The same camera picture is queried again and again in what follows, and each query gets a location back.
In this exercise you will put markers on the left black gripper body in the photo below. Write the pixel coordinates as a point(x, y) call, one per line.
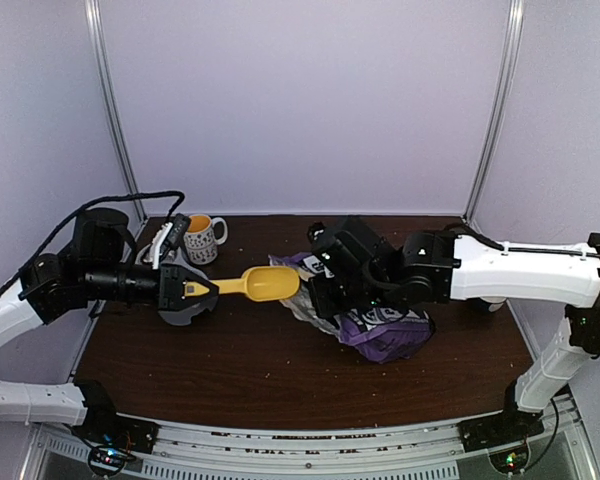
point(166, 301)

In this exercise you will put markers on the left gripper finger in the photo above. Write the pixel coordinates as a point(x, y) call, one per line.
point(193, 279)
point(201, 298)

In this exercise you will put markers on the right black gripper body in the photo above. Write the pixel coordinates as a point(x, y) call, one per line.
point(328, 306)

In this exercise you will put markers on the purple pet food bag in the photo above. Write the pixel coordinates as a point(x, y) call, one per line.
point(381, 335)

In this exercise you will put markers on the yellow plastic scoop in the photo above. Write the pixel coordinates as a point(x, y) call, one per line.
point(262, 284)

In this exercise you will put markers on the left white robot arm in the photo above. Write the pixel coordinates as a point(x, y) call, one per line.
point(98, 264)

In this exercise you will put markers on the grey double pet feeder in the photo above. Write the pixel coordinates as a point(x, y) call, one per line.
point(184, 317)

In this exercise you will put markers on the patterned mug yellow inside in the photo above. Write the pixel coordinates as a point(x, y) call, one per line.
point(203, 237)

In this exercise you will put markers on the white and blue bowl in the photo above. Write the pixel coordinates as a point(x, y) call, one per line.
point(487, 306)

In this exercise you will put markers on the front aluminium rail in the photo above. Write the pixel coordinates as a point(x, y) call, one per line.
point(432, 450)

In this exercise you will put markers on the left aluminium frame post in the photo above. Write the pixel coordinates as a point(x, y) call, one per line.
point(113, 118)

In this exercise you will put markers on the aluminium frame post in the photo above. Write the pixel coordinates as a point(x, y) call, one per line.
point(505, 80)
point(113, 118)

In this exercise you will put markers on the right aluminium frame post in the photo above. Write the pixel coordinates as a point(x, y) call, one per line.
point(505, 80)

